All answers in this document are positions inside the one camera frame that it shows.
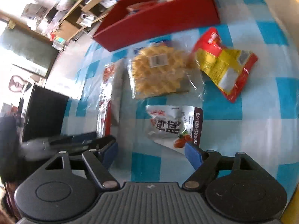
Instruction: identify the red orange snack packet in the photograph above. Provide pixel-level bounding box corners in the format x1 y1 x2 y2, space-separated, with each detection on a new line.
97 62 122 138

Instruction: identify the white silver snack packet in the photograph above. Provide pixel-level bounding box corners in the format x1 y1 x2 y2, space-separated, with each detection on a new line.
145 105 204 155

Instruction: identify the black furniture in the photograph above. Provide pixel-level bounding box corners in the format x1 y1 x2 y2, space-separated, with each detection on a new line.
22 86 70 143

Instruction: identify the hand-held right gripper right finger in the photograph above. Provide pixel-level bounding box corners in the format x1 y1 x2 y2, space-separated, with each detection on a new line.
182 142 263 190

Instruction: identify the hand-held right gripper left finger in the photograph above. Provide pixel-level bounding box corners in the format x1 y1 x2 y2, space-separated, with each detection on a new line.
38 136 120 190

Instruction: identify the red cardboard box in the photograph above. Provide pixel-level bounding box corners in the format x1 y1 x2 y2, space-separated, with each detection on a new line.
92 0 221 52

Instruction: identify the clear waffle packet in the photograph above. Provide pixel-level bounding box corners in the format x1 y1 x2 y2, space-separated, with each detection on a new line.
127 41 205 101

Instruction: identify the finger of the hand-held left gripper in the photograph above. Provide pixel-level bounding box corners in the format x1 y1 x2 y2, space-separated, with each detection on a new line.
49 132 97 154

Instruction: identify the blue white checkered cloth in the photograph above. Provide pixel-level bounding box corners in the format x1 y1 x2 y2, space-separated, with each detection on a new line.
62 0 299 215

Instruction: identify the red yellow snack packet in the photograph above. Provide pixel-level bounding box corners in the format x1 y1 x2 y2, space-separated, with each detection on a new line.
193 27 258 103

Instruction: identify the wooden television stand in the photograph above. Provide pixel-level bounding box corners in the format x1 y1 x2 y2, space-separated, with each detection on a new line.
50 0 131 42

